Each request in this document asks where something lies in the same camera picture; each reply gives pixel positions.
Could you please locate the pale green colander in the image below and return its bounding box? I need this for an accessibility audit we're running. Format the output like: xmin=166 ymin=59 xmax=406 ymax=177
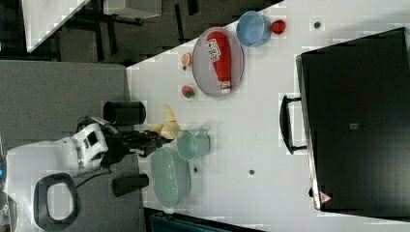
xmin=151 ymin=147 xmax=190 ymax=208

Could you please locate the grey oval plate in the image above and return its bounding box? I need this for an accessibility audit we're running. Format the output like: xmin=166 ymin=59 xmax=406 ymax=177
xmin=192 ymin=27 xmax=244 ymax=98

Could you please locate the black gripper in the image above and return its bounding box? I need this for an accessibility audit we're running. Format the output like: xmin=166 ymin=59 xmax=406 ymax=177
xmin=103 ymin=130 xmax=161 ymax=165

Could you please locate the black toaster oven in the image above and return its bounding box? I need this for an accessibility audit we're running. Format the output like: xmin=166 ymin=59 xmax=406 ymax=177
xmin=296 ymin=27 xmax=410 ymax=221

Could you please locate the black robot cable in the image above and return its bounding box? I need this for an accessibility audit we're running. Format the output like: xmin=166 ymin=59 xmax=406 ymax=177
xmin=74 ymin=167 xmax=112 ymax=189

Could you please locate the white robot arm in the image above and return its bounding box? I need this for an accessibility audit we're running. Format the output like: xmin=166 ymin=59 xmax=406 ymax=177
xmin=2 ymin=123 xmax=154 ymax=232

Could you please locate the pale green metal mug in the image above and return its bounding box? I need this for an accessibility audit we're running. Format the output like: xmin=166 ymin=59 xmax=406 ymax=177
xmin=176 ymin=129 xmax=211 ymax=160

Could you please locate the blue bowl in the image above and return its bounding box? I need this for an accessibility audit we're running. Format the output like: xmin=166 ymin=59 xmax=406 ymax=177
xmin=236 ymin=11 xmax=271 ymax=47

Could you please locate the orange plush fruit slice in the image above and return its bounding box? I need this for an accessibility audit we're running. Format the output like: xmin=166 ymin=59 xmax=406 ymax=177
xmin=182 ymin=52 xmax=192 ymax=67

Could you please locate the white side table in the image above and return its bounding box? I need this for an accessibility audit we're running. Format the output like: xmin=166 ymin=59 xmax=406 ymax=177
xmin=20 ymin=0 xmax=90 ymax=53

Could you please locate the red green plush fruit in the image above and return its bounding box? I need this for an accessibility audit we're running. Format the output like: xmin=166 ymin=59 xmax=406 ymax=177
xmin=182 ymin=85 xmax=194 ymax=99

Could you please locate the black ring robot base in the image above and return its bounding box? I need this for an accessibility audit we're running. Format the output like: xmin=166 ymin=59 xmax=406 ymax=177
xmin=33 ymin=173 xmax=80 ymax=231

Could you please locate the black oven door handle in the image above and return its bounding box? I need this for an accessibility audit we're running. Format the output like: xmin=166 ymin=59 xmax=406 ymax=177
xmin=279 ymin=96 xmax=308 ymax=155

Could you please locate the black cylinder post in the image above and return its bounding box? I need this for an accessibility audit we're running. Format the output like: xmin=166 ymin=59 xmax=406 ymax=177
xmin=111 ymin=173 xmax=149 ymax=197

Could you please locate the yellow plush peeled banana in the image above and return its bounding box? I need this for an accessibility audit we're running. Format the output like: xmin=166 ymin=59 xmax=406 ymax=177
xmin=148 ymin=104 xmax=184 ymax=140

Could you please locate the red plush strawberry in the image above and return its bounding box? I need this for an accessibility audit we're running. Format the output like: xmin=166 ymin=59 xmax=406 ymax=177
xmin=271 ymin=19 xmax=286 ymax=35

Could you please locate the red plush ketchup bottle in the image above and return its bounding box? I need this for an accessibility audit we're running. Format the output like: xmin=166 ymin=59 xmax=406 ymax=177
xmin=206 ymin=31 xmax=231 ymax=95

